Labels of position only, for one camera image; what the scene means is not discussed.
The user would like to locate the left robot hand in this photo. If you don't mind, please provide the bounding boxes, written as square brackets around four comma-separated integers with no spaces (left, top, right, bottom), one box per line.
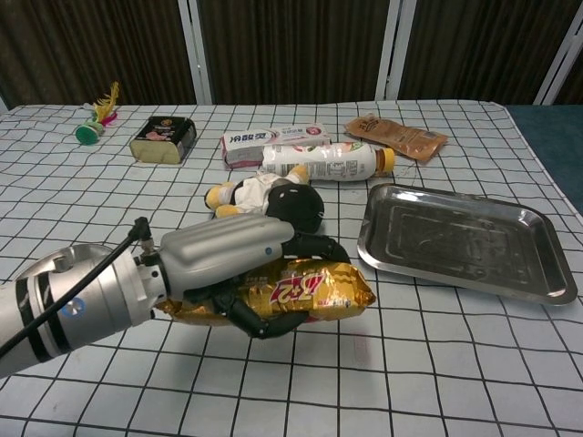
[157,213,353,340]

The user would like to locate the black rectangular tin can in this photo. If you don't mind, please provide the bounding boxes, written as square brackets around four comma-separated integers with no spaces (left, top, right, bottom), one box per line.
[128,116,198,164]

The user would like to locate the rectangular steel tray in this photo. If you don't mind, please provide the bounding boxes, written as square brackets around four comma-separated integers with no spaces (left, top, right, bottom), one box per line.
[356,182,578,306]

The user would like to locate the white partition frame post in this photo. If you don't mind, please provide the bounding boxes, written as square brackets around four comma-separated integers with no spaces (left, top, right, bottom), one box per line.
[176,0,214,106]
[533,17,583,106]
[376,0,419,102]

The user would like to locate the feather shuttlecock green base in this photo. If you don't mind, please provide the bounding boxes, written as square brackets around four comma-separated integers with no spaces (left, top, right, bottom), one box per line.
[75,81,121,147]

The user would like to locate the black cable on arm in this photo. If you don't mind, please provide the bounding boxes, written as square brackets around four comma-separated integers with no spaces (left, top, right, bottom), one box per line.
[0,217,152,361]

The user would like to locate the white drink bottle yellow cap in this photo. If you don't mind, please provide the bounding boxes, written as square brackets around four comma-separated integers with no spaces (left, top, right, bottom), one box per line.
[258,140,396,184]

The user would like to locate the black plush toy white shirt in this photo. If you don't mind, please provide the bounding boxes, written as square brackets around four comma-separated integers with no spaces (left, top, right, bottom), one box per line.
[204,164,326,234]

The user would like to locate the gold foil biscuit pack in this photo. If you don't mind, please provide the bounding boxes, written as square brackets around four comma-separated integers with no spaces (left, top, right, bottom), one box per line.
[157,256,378,329]

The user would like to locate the white pink toothpaste box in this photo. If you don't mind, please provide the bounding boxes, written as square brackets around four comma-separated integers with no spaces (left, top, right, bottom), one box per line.
[220,122,332,171]

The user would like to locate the brown snack pouch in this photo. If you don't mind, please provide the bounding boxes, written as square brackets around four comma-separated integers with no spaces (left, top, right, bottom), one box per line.
[343,112,449,164]

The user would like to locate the white black checkered tablecloth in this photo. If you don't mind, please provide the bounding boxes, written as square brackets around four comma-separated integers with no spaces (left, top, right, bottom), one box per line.
[0,100,583,437]

